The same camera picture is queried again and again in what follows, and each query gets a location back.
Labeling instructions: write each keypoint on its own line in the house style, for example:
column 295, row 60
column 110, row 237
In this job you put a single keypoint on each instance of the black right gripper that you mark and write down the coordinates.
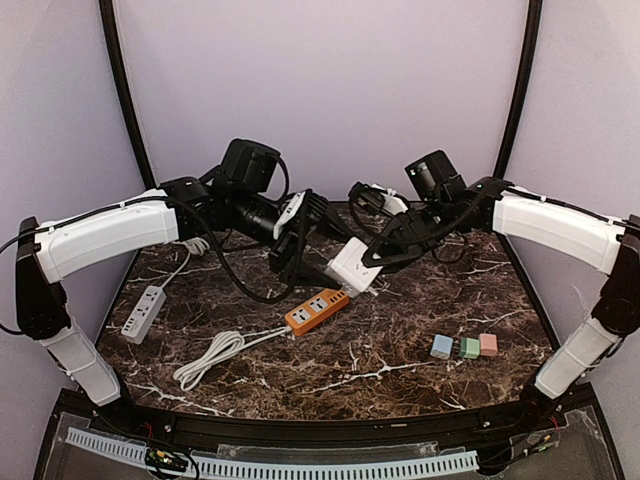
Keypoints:
column 406, row 232

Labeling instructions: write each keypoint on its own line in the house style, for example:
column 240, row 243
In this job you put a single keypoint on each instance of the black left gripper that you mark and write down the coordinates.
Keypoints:
column 295, row 245

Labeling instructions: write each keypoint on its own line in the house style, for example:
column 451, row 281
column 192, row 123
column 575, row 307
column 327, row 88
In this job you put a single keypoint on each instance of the orange power strip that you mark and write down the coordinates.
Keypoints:
column 313, row 312

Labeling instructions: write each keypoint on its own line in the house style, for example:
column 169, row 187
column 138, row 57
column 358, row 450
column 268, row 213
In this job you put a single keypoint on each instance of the white cube socket adapter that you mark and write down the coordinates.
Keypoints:
column 348, row 269

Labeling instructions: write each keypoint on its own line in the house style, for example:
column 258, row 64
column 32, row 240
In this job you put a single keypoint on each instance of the blue plug adapter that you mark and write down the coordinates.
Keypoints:
column 442, row 347

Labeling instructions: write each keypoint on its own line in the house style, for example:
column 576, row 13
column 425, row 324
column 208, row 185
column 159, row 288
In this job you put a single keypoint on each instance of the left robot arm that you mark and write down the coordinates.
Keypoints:
column 178, row 210

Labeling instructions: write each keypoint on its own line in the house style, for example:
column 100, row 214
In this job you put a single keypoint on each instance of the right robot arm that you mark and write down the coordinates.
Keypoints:
column 608, row 244

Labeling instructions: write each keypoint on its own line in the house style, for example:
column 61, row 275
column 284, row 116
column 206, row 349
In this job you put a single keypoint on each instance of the green plug adapter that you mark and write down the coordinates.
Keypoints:
column 469, row 348

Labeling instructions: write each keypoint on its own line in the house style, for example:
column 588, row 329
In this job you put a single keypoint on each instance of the pink plug adapter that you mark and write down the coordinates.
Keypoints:
column 488, row 344

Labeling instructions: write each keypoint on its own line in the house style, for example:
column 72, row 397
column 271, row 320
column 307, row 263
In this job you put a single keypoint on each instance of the white power strip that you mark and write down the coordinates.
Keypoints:
column 143, row 314

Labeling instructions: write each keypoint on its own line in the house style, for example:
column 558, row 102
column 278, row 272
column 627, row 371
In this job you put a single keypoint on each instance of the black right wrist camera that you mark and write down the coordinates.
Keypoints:
column 432, row 172

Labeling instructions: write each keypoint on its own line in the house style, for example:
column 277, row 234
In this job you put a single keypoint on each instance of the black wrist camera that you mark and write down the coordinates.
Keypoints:
column 432, row 172
column 250, row 164

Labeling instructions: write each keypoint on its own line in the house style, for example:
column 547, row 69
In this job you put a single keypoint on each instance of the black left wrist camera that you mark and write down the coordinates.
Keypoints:
column 250, row 164

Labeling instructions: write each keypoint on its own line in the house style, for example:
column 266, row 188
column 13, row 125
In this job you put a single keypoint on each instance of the white slotted cable duct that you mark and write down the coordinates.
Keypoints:
column 415, row 461

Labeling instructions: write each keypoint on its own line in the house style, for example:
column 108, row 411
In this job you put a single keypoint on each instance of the black front table rail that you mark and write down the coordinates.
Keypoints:
column 483, row 428

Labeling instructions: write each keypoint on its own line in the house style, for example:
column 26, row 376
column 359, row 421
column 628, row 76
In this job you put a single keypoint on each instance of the right black frame post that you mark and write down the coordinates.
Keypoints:
column 521, row 84

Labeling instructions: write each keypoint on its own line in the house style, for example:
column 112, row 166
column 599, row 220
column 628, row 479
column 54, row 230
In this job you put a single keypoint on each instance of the black frame post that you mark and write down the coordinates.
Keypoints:
column 521, row 84
column 123, row 91

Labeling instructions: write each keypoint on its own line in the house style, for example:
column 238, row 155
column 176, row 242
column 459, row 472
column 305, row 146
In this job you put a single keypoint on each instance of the left black frame post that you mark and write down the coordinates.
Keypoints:
column 123, row 91

